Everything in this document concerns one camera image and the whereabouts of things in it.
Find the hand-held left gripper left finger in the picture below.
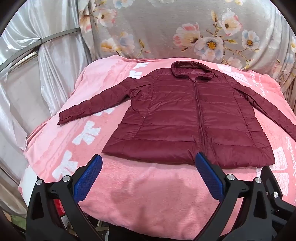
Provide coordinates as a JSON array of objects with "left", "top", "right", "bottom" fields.
[{"left": 26, "top": 153, "right": 103, "bottom": 241}]

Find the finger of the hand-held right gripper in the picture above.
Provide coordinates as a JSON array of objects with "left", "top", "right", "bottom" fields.
[{"left": 261, "top": 166, "right": 296, "bottom": 223}]

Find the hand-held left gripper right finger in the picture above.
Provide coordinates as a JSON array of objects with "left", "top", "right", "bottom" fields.
[{"left": 195, "top": 152, "right": 278, "bottom": 241}]

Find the maroon puffer jacket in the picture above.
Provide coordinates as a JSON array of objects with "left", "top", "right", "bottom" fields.
[{"left": 57, "top": 61, "right": 296, "bottom": 168}]

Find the red object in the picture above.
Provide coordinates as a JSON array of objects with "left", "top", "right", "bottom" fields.
[{"left": 52, "top": 198, "right": 64, "bottom": 218}]

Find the pink blanket with white print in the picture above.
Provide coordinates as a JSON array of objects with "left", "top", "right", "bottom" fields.
[{"left": 18, "top": 54, "right": 296, "bottom": 234}]

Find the white satin curtain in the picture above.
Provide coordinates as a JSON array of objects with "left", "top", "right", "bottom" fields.
[{"left": 0, "top": 0, "right": 93, "bottom": 216}]

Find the curved metal bar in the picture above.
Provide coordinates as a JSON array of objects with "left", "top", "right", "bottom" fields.
[{"left": 0, "top": 28, "right": 81, "bottom": 72}]

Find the grey floral cloth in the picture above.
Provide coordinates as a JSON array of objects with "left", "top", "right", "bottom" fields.
[{"left": 77, "top": 0, "right": 296, "bottom": 98}]

